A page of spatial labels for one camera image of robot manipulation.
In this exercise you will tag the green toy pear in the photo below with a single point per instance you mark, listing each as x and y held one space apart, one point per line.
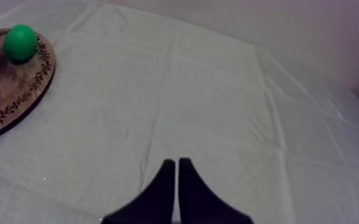
20 42

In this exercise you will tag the round wooden board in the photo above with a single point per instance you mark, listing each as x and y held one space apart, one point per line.
16 90

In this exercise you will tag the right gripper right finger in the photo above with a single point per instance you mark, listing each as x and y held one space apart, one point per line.
198 203

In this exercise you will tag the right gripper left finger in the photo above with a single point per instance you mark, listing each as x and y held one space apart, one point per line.
156 200

